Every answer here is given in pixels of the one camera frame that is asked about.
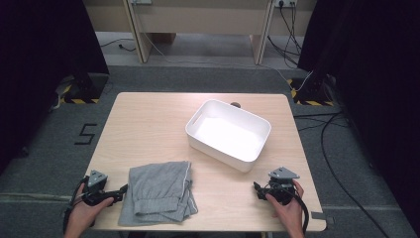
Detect black floor cable with plug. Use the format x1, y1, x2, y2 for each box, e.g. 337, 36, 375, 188
99, 38, 137, 53

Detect bundle of black socket cables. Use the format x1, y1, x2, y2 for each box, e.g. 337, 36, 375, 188
266, 0, 303, 69

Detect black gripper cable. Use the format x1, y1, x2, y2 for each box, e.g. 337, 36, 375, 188
61, 176, 91, 234
287, 190, 310, 236

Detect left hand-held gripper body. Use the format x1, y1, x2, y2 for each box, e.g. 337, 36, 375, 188
81, 169, 115, 208

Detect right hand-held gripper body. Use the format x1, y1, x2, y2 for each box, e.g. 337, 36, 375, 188
261, 167, 301, 206

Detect person's right hand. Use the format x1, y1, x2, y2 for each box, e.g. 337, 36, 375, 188
264, 178, 305, 232

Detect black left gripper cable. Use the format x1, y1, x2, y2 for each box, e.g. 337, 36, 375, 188
61, 176, 91, 234

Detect beige wooden desk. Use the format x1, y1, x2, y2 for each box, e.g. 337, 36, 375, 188
122, 0, 277, 65

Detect long black floor cable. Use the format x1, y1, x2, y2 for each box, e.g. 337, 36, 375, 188
292, 111, 392, 238

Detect black curtain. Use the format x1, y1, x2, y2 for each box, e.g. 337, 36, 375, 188
0, 0, 111, 175
296, 0, 420, 229

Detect black stand base, striped tape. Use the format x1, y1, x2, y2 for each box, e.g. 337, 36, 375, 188
286, 73, 336, 107
53, 72, 110, 105

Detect person's left hand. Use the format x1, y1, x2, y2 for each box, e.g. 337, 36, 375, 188
66, 183, 115, 232

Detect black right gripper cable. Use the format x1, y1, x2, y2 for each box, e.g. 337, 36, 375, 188
287, 190, 310, 236

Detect white wall socket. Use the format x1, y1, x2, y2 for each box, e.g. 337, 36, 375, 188
273, 0, 298, 8

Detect grey pants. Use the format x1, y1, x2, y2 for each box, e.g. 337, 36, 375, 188
117, 161, 199, 227

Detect white plastic storage bin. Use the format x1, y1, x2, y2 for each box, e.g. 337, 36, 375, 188
184, 98, 272, 174

